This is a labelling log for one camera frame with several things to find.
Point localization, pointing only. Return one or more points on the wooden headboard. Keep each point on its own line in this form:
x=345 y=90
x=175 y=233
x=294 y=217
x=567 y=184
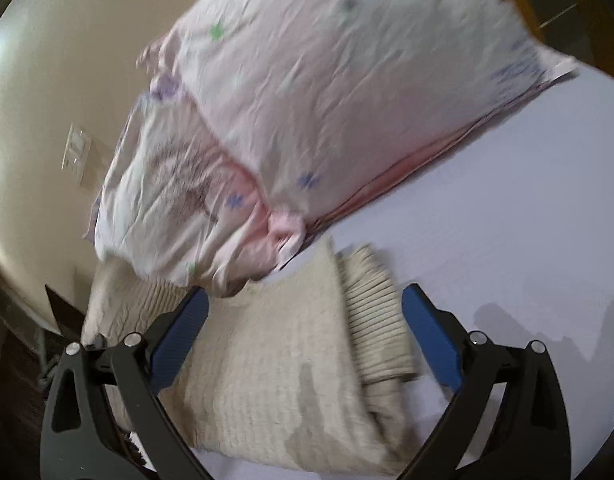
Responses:
x=552 y=0

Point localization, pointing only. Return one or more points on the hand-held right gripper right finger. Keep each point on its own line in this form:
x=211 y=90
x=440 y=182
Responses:
x=429 y=332

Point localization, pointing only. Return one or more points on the pink floral pillow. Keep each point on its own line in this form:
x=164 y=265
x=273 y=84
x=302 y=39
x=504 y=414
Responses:
x=312 y=110

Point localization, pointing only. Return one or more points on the white wall switch plate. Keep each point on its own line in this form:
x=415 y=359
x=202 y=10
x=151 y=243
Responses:
x=75 y=152

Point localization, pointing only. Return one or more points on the beige knit sweater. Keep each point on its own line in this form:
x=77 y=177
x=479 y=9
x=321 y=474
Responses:
x=267 y=350

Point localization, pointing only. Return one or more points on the white bed sheet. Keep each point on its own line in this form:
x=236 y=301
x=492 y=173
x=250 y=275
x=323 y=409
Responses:
x=487 y=220

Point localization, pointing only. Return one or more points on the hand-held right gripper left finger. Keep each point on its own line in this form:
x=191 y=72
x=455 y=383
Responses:
x=179 y=332

